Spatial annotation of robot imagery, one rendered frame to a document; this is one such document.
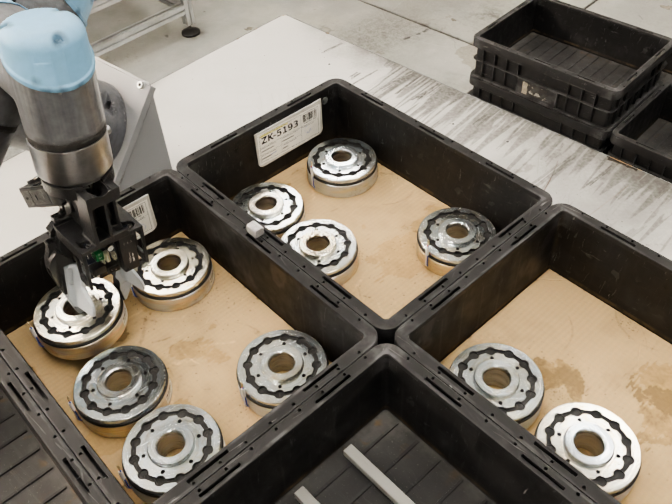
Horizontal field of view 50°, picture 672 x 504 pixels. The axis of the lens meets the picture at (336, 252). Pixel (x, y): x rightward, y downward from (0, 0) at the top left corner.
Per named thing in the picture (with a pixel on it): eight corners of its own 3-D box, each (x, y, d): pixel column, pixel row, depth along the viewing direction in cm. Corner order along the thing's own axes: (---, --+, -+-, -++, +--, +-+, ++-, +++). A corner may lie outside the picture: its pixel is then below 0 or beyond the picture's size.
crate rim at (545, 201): (173, 178, 97) (170, 164, 96) (337, 88, 111) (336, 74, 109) (385, 349, 76) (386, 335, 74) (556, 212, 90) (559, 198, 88)
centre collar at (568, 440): (553, 449, 72) (554, 446, 72) (577, 415, 75) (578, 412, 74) (599, 478, 70) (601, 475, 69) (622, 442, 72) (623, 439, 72)
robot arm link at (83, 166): (12, 129, 70) (88, 101, 74) (24, 168, 73) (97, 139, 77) (48, 162, 66) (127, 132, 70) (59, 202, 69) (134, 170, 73)
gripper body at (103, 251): (89, 297, 76) (65, 207, 68) (51, 255, 81) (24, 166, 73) (152, 264, 80) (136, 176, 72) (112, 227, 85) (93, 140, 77)
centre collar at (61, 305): (48, 308, 85) (46, 305, 85) (85, 286, 88) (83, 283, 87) (68, 332, 83) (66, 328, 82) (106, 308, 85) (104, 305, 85)
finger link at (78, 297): (85, 348, 82) (83, 285, 77) (60, 320, 85) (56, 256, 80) (110, 338, 84) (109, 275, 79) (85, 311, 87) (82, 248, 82)
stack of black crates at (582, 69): (456, 175, 213) (470, 36, 181) (514, 129, 228) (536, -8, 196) (578, 237, 193) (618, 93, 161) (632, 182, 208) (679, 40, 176)
